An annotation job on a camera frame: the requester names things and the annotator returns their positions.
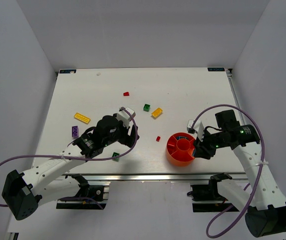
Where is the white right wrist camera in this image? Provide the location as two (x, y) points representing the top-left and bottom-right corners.
(187, 119), (205, 142)

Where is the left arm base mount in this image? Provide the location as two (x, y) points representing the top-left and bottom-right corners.
(56, 174), (109, 210)

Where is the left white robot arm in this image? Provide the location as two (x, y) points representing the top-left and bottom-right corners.
(1, 108), (139, 221)

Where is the yellow long flat lego plate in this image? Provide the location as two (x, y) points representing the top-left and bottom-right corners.
(74, 112), (91, 125)

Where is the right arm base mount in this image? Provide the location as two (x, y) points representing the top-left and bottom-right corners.
(187, 184), (231, 213)

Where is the blue label sticker right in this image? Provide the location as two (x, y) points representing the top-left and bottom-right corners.
(207, 67), (225, 72)

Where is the blue label sticker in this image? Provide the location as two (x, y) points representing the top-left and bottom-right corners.
(207, 67), (225, 72)
(59, 69), (76, 74)

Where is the red sloped lego piece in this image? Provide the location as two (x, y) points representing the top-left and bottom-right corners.
(123, 92), (130, 97)

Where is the yellow 2x3 lego brick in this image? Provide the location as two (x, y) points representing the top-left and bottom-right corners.
(151, 107), (163, 119)

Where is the orange divided round container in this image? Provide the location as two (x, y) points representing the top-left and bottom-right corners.
(165, 132), (196, 167)

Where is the green lego brick near front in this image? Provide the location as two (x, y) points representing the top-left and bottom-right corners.
(112, 152), (120, 162)

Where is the purple lego piece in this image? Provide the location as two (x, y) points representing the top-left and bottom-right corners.
(71, 126), (79, 139)

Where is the green square lego brick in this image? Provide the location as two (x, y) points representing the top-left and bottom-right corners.
(143, 104), (151, 112)

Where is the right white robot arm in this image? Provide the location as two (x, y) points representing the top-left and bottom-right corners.
(187, 106), (286, 238)

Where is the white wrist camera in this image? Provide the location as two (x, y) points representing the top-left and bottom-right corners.
(116, 107), (136, 129)
(187, 119), (205, 142)

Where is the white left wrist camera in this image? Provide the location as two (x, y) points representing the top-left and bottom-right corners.
(116, 107), (136, 129)

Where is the aluminium front table rail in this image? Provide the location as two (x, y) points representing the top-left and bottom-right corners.
(55, 173), (248, 182)

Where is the blue label sticker left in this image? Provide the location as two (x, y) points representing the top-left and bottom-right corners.
(59, 69), (76, 74)

